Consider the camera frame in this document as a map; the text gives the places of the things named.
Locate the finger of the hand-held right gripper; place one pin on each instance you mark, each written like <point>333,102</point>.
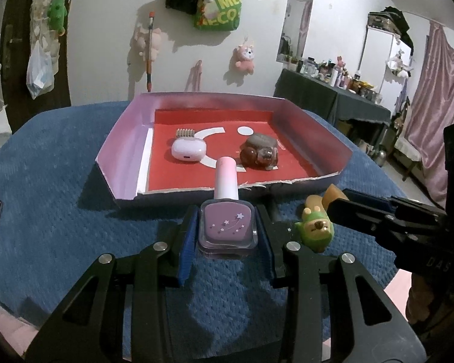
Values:
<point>359,215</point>
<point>363,196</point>

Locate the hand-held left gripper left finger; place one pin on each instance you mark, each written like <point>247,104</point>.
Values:
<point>187,249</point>

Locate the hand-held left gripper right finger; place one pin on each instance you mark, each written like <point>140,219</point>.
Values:
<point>266,249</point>

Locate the green capybara toy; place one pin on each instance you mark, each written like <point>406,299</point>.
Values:
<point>317,230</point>

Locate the purple nail polish bottle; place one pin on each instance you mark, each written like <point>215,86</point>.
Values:
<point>227,227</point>

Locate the brown glitter bottle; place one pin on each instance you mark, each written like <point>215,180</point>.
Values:
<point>255,157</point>

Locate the lilac earbud case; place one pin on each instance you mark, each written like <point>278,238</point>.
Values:
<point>188,148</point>

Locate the taupe compact case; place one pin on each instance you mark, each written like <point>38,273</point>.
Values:
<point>261,141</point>

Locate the gold perforated cylinder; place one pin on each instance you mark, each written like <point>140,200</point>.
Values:
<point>185,133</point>

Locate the pink cardboard box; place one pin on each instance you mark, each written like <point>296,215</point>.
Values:
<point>125,151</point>

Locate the person's right hand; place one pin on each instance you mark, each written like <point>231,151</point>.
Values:
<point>420,298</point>

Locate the table with dark cloth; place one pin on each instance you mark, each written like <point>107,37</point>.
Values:
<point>336,98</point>

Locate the red paper sheet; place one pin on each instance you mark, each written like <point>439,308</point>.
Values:
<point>227,147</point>

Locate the pink curtain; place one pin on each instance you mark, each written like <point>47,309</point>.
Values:
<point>439,102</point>

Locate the row of cosmetic bottles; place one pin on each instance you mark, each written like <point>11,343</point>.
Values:
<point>336,75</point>

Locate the white hanging plush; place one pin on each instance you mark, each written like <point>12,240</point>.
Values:
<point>399,64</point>

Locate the blue fleece blanket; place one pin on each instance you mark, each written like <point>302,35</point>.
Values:
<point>60,196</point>

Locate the patterned storage bag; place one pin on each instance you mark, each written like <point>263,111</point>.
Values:
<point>380,19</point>

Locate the dark clothes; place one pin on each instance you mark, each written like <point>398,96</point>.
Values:
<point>399,20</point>

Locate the orange stick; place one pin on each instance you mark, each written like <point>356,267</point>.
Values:
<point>150,72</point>

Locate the pink bear plush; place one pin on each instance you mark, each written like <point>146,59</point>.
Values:
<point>245,57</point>

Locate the pink bed sheet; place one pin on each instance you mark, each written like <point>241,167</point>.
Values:
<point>11,332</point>

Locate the pink pig plush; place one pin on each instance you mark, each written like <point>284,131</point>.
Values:
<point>155,43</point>

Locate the dark wooden door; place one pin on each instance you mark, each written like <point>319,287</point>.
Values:
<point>66,75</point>

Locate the clear plastic bag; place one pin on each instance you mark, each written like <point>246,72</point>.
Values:
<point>39,72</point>

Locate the green tote bag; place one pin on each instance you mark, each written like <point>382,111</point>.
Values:
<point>219,7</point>

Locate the green plush toy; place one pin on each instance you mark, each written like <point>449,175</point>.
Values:
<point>56,11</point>

